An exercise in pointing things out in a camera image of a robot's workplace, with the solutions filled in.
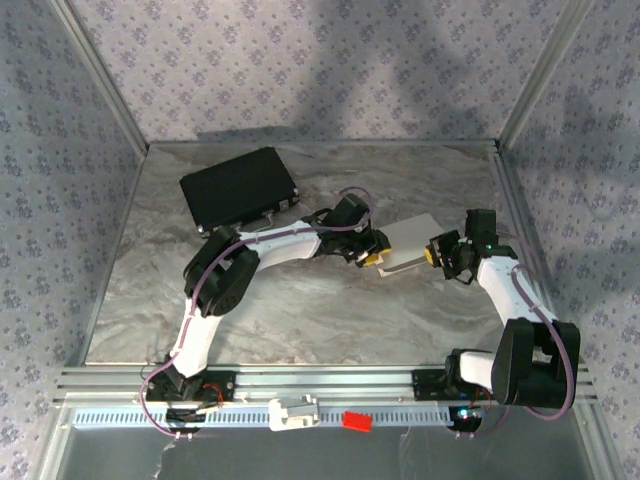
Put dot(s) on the aluminium frame post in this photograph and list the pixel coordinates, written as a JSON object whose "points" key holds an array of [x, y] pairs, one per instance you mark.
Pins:
{"points": [[542, 75], [102, 75]]}

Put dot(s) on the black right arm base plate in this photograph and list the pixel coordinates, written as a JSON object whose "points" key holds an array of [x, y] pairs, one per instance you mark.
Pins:
{"points": [[425, 385]]}

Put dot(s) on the aluminium mounting rail beam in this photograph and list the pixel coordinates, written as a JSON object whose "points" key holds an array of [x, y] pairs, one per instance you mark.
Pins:
{"points": [[325, 382]]}

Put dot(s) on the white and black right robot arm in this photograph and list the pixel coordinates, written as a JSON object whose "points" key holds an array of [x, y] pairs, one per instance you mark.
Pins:
{"points": [[520, 365]]}

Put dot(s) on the red plastic block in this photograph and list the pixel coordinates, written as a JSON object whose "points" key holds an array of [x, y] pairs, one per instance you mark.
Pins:
{"points": [[357, 421]]}

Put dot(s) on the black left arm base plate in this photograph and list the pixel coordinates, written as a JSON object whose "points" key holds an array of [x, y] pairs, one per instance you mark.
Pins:
{"points": [[225, 385]]}

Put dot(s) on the white plastic bracket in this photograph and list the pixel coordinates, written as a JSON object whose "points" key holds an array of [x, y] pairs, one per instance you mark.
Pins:
{"points": [[287, 417]]}

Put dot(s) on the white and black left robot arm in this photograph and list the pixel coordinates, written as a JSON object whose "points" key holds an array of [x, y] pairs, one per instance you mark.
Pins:
{"points": [[280, 245]]}

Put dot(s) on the black briefcase with metal fittings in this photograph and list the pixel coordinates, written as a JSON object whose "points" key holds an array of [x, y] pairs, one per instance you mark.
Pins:
{"points": [[235, 185]]}

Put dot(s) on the white paper box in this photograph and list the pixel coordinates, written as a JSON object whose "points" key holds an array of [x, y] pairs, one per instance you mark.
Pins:
{"points": [[410, 242]]}

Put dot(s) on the black controller board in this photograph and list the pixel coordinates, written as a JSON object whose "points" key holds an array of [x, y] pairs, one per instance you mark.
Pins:
{"points": [[470, 422], [182, 415]]}

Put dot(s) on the aluminium back rail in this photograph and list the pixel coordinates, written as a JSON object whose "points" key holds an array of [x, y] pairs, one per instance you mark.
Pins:
{"points": [[400, 143]]}

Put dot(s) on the aluminium side rail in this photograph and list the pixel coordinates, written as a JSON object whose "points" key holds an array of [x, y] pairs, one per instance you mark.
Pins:
{"points": [[515, 200], [131, 200]]}

